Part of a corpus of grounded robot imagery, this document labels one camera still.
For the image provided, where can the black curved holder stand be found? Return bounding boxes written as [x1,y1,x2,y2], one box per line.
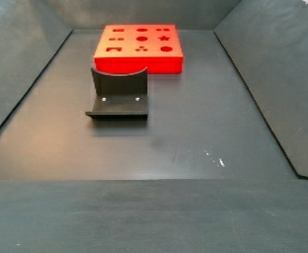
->
[85,68,149,119]

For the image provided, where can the red shape sorter box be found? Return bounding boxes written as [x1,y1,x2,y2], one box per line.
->
[93,24,184,74]

